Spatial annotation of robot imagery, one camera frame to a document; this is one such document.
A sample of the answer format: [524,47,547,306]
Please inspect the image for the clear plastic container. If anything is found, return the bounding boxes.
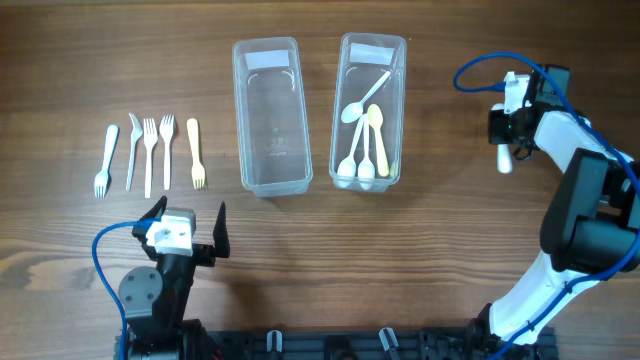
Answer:
[329,33,407,192]
[232,37,313,198]

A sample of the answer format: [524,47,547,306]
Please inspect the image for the white slim plastic spoon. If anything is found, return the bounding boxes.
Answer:
[357,114,375,190]

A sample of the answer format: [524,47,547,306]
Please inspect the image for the white short plastic spoon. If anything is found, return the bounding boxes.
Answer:
[488,103,513,174]

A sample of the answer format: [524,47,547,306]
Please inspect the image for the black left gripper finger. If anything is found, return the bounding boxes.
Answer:
[139,196,168,222]
[212,201,230,258]

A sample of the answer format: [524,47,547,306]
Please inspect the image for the cream yellow plastic spoon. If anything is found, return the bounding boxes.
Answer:
[367,104,390,177]

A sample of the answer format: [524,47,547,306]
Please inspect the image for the left blue cable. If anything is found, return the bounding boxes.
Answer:
[91,218,161,360]

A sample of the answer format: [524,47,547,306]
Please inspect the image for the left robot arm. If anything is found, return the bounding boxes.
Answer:
[114,196,230,359]

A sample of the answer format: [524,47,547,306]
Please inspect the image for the white spoon bowl toward robot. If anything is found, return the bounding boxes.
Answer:
[337,115,365,178]

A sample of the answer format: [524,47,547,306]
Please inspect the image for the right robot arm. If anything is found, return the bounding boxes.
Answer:
[487,65,639,345]

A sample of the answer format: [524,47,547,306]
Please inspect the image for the white short plastic fork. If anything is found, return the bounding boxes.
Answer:
[94,124,119,198]

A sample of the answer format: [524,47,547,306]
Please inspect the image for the clear left plastic container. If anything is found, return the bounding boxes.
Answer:
[232,37,313,198]

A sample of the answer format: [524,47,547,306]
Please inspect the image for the white plastic knife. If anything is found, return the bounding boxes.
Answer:
[126,113,143,191]

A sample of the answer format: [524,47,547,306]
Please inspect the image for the clear right plastic container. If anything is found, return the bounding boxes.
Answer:
[329,33,407,192]

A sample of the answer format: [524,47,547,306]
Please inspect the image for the cream yellow plastic fork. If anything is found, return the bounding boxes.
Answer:
[187,118,206,190]

